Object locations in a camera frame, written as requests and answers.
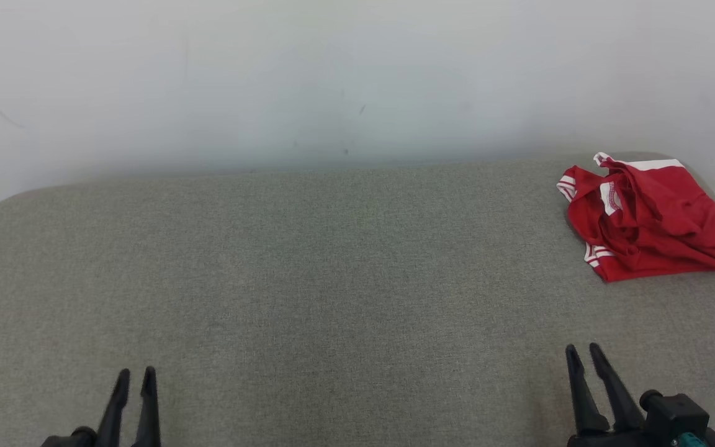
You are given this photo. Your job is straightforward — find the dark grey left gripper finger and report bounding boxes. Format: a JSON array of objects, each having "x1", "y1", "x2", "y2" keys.
[
  {"x1": 96, "y1": 369, "x2": 131, "y2": 447},
  {"x1": 132, "y1": 366, "x2": 161, "y2": 447}
]

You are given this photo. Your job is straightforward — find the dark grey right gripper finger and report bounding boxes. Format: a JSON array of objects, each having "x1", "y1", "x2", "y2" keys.
[
  {"x1": 565, "y1": 345, "x2": 610, "y2": 435},
  {"x1": 588, "y1": 342, "x2": 646, "y2": 433}
]

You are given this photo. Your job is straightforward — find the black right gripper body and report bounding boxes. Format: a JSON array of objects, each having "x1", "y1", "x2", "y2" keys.
[{"x1": 567, "y1": 429, "x2": 654, "y2": 447}]

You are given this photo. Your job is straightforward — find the red and white basketball jersey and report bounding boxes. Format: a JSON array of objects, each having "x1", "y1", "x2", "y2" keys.
[{"x1": 557, "y1": 163, "x2": 715, "y2": 284}]

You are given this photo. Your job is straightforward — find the red and white shorts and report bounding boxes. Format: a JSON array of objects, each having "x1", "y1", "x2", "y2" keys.
[{"x1": 581, "y1": 151, "x2": 715, "y2": 261}]

